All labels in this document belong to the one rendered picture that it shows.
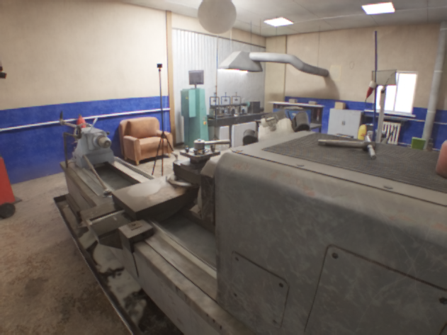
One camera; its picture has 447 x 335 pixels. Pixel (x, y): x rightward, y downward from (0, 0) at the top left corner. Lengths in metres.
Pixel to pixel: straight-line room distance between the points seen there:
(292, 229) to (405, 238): 0.19
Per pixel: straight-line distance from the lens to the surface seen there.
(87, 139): 2.17
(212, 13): 4.79
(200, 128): 5.53
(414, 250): 0.41
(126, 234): 1.12
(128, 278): 1.60
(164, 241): 1.10
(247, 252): 0.57
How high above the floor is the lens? 1.48
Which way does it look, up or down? 19 degrees down
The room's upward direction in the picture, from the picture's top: straight up
